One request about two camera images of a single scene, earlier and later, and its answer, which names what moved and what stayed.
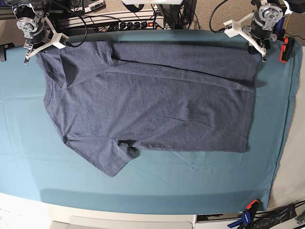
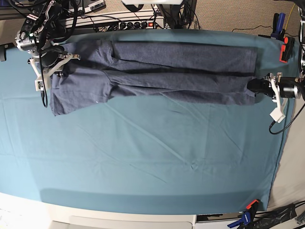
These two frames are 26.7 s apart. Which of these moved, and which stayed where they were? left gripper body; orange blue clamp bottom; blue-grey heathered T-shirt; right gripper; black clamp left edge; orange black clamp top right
Moved: right gripper; blue-grey heathered T-shirt; left gripper body
Stayed: orange blue clamp bottom; black clamp left edge; orange black clamp top right
